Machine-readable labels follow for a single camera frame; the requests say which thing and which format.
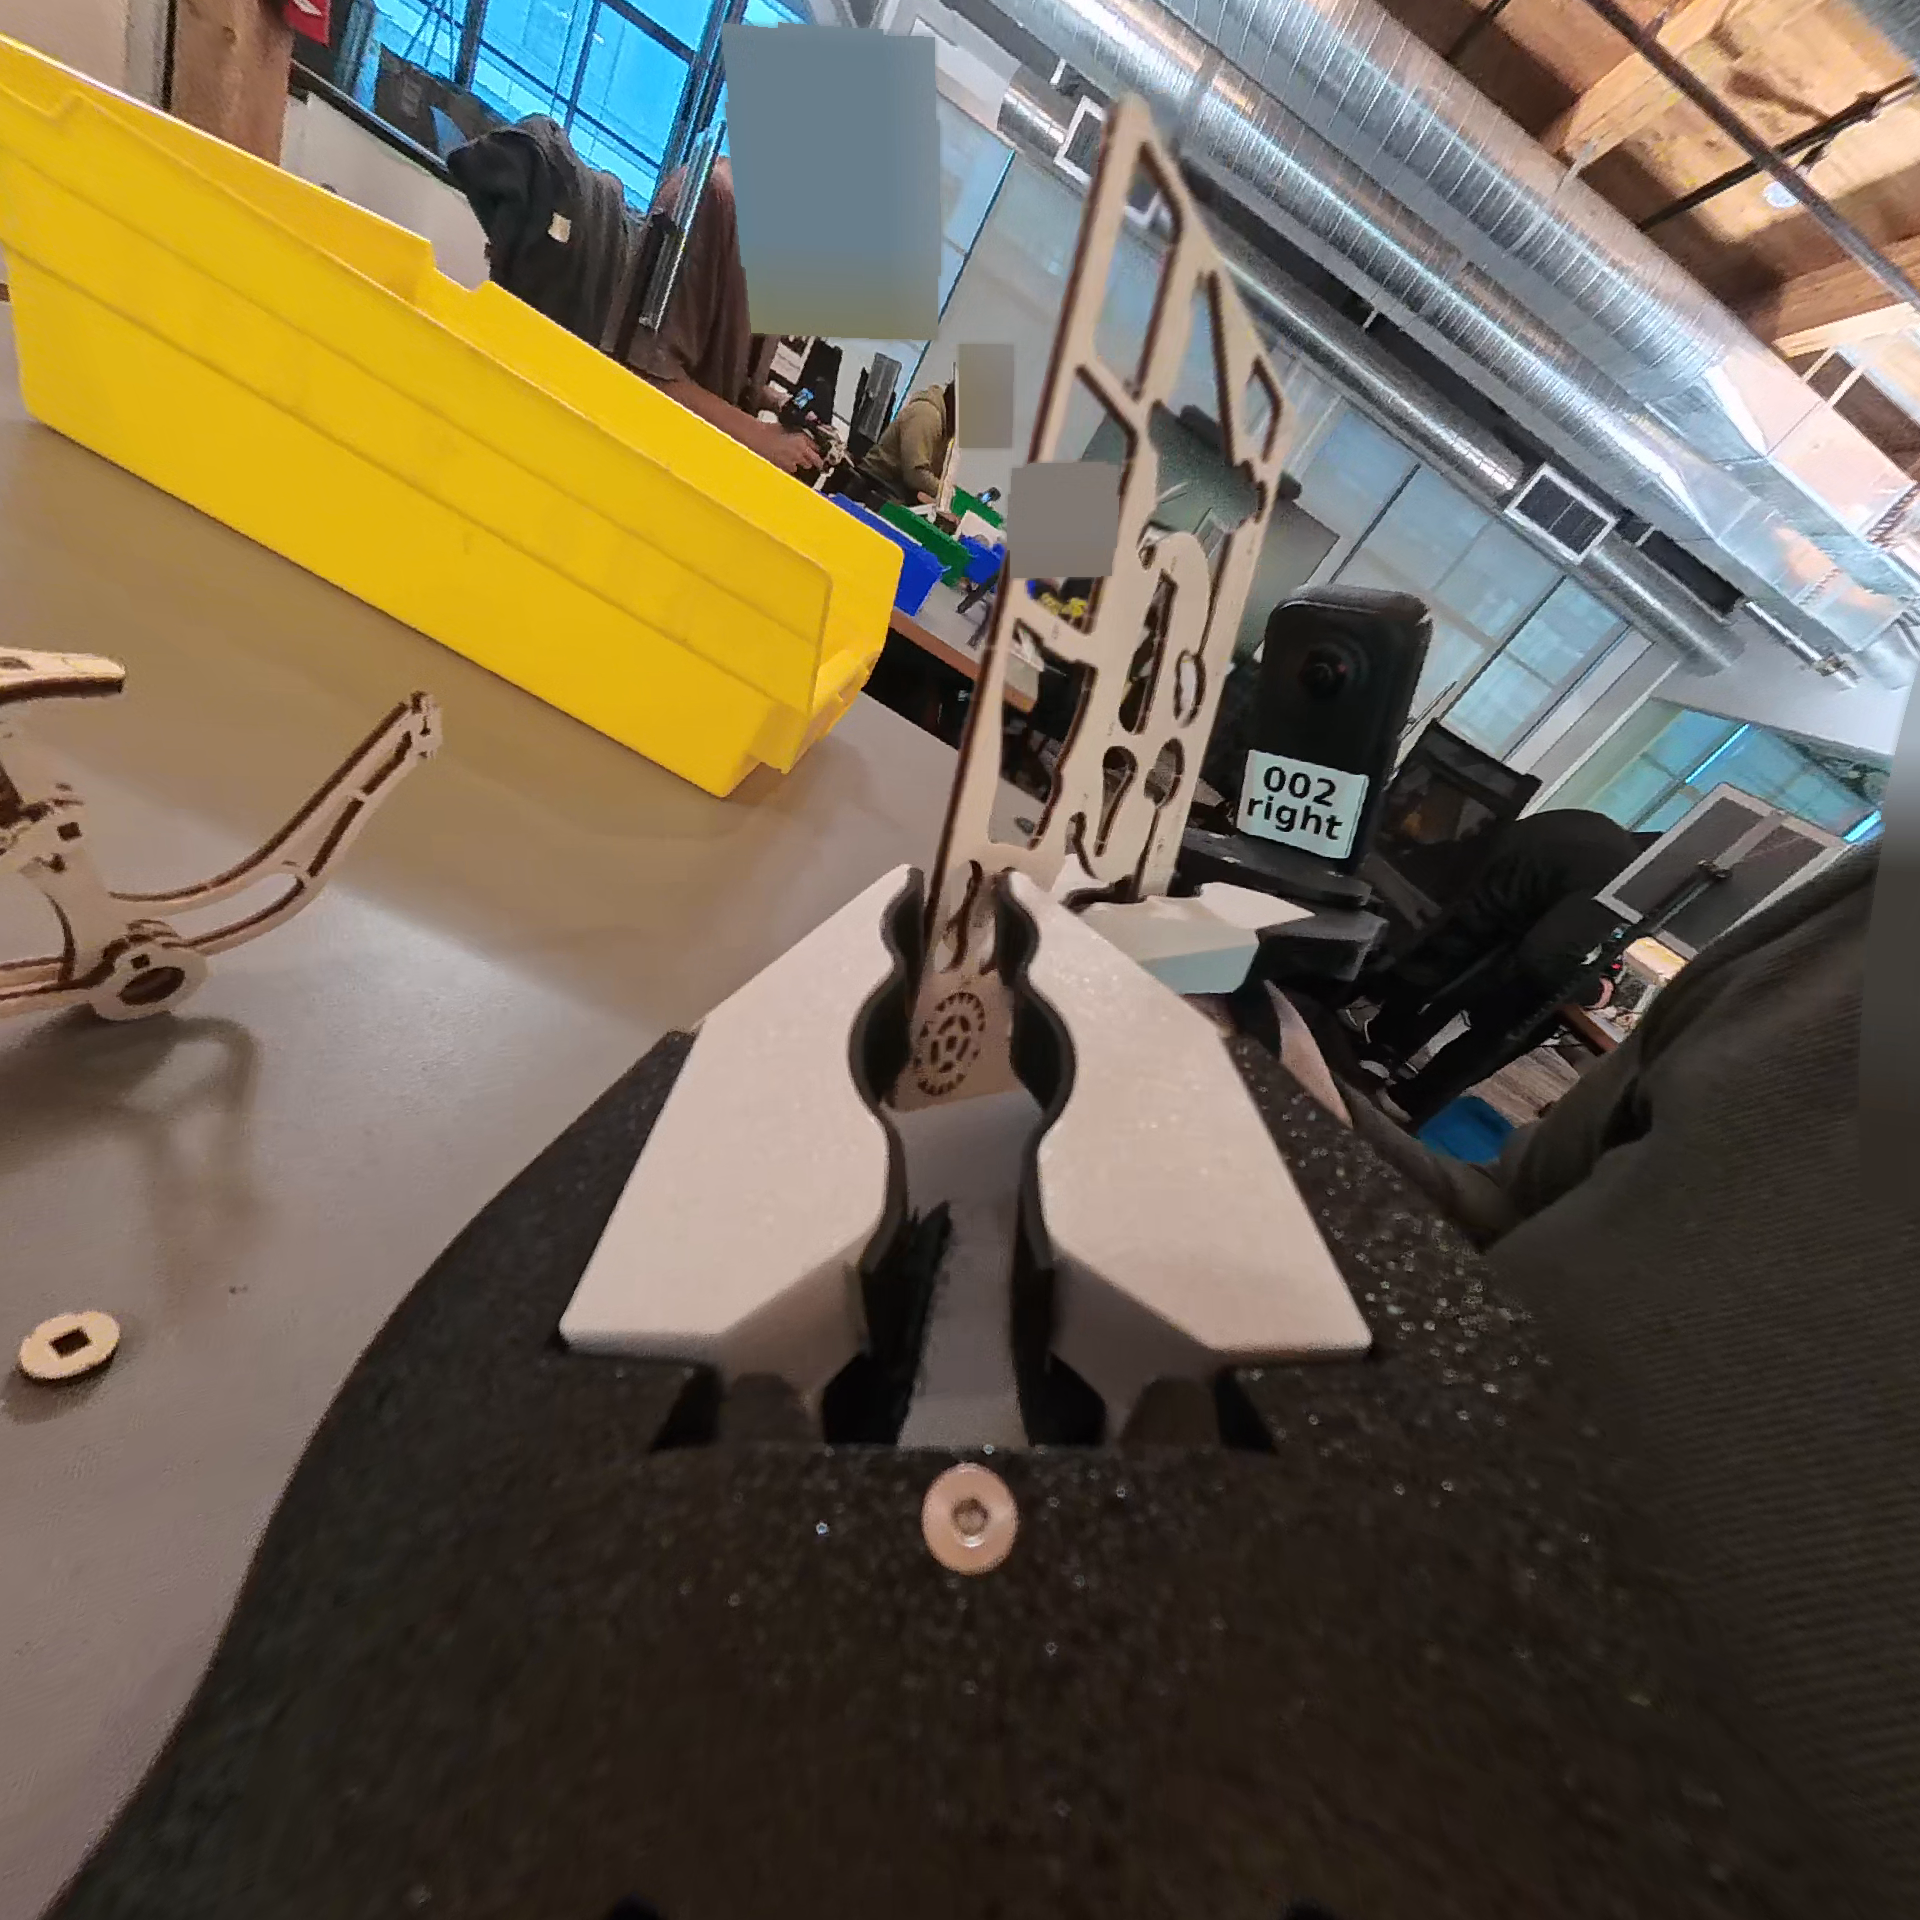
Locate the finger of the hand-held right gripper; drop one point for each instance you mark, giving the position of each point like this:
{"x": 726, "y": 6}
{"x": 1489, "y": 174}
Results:
{"x": 1201, "y": 938}

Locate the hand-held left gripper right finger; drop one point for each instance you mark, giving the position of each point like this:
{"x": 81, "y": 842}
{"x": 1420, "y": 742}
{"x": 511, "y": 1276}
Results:
{"x": 1185, "y": 1200}

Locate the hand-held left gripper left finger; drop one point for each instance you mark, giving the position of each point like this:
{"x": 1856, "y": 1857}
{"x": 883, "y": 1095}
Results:
{"x": 735, "y": 1185}

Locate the laser-cut wooden parts sheet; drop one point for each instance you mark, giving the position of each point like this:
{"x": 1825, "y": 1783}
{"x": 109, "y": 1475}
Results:
{"x": 997, "y": 720}

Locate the person's right forearm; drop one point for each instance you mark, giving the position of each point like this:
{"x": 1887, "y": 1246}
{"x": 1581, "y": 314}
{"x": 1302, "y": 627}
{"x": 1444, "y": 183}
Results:
{"x": 1440, "y": 1170}

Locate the person's right hand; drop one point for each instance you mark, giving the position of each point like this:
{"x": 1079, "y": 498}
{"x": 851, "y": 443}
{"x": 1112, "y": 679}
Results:
{"x": 1299, "y": 1065}

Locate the black office chair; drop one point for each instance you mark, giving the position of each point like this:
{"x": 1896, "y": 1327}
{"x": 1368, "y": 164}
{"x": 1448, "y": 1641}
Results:
{"x": 1500, "y": 902}

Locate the blue storage bin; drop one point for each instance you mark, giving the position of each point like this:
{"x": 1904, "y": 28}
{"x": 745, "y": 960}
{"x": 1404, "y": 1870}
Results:
{"x": 879, "y": 555}

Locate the person's dark olive jacket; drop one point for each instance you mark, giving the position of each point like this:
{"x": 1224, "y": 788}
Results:
{"x": 1724, "y": 1350}

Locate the small wooden washer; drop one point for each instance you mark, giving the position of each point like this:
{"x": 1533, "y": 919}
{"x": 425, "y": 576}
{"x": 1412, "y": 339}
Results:
{"x": 69, "y": 1346}

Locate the yellow plastic bin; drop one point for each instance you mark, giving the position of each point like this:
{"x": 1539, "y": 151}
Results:
{"x": 376, "y": 451}

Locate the dark hanging jacket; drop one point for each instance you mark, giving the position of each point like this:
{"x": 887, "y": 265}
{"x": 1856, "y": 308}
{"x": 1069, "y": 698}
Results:
{"x": 540, "y": 224}

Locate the silver ventilation duct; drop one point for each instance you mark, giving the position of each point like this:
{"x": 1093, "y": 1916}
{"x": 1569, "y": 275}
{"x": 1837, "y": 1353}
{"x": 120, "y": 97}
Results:
{"x": 1425, "y": 224}

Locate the wooden model bike frame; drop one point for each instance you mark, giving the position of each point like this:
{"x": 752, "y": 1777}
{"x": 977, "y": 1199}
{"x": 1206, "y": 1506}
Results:
{"x": 60, "y": 674}

